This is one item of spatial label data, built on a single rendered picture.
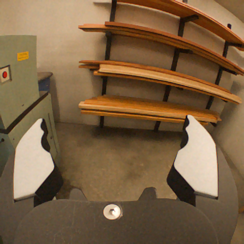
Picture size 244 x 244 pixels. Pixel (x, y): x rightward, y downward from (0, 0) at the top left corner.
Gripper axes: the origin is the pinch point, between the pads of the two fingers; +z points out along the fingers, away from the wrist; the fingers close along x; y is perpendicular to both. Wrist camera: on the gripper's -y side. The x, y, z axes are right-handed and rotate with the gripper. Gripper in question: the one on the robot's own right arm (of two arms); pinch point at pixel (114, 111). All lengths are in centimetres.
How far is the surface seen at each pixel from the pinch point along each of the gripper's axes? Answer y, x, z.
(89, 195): 121, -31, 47
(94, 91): 57, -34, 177
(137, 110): 67, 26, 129
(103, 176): 123, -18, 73
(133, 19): -52, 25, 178
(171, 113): 73, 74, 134
